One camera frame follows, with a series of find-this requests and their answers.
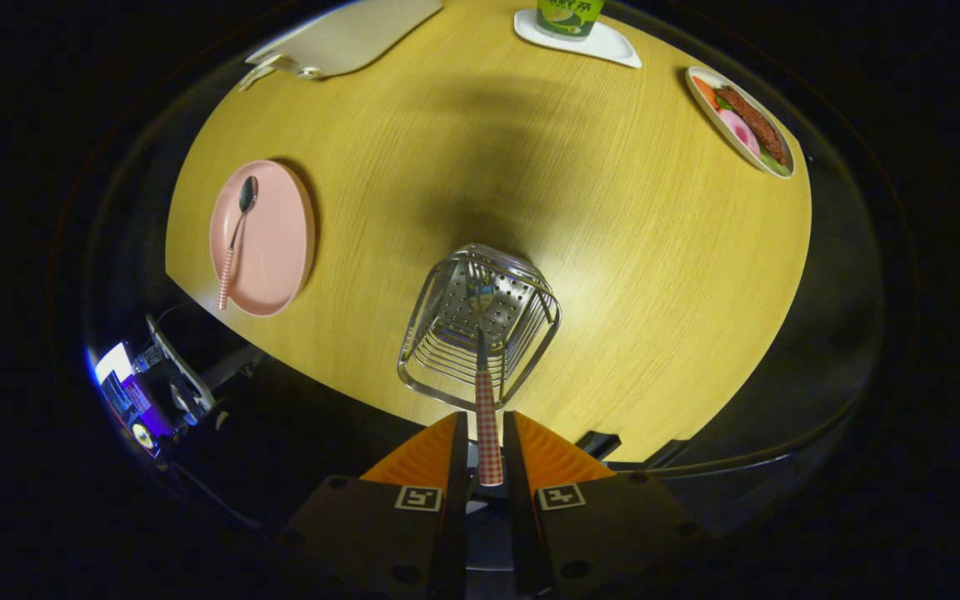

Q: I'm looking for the pink plate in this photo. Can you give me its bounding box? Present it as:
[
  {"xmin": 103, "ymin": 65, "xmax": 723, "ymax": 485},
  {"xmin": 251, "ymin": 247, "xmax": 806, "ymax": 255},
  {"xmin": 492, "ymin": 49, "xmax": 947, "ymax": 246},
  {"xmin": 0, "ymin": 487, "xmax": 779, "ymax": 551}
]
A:
[{"xmin": 209, "ymin": 159, "xmax": 317, "ymax": 318}]

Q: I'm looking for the white device stand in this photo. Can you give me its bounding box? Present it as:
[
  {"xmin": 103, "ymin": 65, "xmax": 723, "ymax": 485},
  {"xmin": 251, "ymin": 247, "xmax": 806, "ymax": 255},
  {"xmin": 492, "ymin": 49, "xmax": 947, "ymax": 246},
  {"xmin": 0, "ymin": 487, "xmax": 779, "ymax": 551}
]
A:
[{"xmin": 145, "ymin": 313, "xmax": 216, "ymax": 419}]

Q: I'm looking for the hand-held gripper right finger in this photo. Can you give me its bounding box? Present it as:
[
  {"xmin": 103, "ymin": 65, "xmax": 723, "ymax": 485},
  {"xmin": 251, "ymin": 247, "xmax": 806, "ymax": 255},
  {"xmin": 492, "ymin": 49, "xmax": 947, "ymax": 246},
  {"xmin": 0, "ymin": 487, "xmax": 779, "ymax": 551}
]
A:
[{"xmin": 502, "ymin": 411, "xmax": 702, "ymax": 600}]

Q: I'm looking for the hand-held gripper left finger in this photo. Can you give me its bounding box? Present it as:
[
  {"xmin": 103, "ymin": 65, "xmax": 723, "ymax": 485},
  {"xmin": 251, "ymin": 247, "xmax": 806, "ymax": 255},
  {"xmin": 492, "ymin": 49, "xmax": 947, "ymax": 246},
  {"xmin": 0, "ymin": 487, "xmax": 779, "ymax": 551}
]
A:
[{"xmin": 280, "ymin": 411, "xmax": 471, "ymax": 600}]

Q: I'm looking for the fork with red checkered handle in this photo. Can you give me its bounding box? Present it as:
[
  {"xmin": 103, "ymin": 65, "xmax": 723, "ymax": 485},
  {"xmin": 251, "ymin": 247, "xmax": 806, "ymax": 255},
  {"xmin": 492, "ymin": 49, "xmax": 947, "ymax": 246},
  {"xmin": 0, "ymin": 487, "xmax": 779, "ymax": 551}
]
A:
[{"xmin": 465, "ymin": 265, "xmax": 504, "ymax": 487}]

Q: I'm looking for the green label drink bottle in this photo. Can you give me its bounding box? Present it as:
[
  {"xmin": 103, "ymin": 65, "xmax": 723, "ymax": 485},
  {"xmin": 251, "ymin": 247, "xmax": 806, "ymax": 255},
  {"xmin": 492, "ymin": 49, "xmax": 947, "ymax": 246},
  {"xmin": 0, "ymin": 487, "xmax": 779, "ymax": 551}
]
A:
[{"xmin": 537, "ymin": 0, "xmax": 606, "ymax": 41}]

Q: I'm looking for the black table bracket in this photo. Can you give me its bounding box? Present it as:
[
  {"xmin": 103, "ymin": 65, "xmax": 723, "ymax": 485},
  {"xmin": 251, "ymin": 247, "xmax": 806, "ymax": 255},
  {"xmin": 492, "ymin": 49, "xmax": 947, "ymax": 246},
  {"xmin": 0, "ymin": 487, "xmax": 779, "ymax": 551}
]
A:
[{"xmin": 575, "ymin": 430, "xmax": 622, "ymax": 460}]

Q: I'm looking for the spoon with red checkered handle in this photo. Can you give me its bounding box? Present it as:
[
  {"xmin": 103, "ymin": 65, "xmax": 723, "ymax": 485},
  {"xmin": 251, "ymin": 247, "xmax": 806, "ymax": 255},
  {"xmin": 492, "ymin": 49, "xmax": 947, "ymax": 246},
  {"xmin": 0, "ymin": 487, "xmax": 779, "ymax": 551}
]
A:
[{"xmin": 216, "ymin": 175, "xmax": 259, "ymax": 312}]

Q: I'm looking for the white bread tray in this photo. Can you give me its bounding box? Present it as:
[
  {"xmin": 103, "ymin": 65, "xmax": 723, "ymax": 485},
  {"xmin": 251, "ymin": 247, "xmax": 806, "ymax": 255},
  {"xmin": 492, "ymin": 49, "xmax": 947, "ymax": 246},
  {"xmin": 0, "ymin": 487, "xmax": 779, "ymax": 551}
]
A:
[{"xmin": 238, "ymin": 0, "xmax": 444, "ymax": 91}]

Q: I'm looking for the lit display screen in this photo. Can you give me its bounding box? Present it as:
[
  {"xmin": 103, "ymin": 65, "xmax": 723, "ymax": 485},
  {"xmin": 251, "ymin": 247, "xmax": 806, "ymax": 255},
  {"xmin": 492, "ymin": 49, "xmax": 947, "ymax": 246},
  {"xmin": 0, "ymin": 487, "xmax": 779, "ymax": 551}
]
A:
[{"xmin": 95, "ymin": 340, "xmax": 166, "ymax": 453}]

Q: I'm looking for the metal wire cutlery basket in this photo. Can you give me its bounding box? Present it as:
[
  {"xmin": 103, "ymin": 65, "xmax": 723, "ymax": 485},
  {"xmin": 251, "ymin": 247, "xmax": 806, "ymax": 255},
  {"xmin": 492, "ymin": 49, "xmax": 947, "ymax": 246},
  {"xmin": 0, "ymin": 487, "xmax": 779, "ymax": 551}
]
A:
[{"xmin": 397, "ymin": 242, "xmax": 563, "ymax": 413}]

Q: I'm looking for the white coaster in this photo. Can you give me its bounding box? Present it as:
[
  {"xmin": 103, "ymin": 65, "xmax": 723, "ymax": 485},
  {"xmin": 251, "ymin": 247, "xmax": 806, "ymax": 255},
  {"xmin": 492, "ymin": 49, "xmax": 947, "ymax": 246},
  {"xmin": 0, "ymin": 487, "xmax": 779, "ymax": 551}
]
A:
[{"xmin": 513, "ymin": 8, "xmax": 643, "ymax": 69}]

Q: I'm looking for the white plate of food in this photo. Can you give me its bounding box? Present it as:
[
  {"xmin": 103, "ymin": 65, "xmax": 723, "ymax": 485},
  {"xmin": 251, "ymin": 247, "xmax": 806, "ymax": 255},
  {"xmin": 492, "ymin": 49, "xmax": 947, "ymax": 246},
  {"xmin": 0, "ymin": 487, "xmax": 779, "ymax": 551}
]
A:
[{"xmin": 685, "ymin": 65, "xmax": 797, "ymax": 180}]

